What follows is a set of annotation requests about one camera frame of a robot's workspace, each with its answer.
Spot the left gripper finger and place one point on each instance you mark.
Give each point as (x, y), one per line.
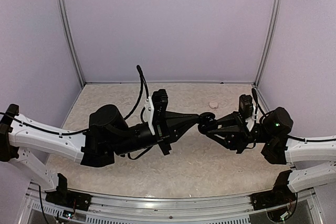
(177, 128)
(174, 117)

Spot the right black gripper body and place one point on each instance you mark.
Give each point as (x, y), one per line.
(246, 135)

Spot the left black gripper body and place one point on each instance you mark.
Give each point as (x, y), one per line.
(163, 141)

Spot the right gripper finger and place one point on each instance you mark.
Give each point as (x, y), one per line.
(226, 121)
(227, 138)

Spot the pink earbud charging case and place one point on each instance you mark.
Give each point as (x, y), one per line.
(213, 105)

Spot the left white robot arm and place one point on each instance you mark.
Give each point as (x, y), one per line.
(107, 136)

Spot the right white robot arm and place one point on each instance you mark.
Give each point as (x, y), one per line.
(312, 159)

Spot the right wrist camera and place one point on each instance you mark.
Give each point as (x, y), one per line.
(246, 108)

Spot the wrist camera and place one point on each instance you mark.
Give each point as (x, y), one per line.
(156, 108)
(246, 108)

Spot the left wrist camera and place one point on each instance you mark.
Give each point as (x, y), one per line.
(156, 108)

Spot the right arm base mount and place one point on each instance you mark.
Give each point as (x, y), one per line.
(271, 198)

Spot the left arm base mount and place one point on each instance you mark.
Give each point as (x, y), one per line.
(70, 199)

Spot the right aluminium corner post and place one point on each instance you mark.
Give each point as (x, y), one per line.
(268, 42)

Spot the aluminium corner post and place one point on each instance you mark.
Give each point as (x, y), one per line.
(70, 42)
(268, 42)

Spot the left aluminium corner post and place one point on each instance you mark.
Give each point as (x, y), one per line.
(70, 42)

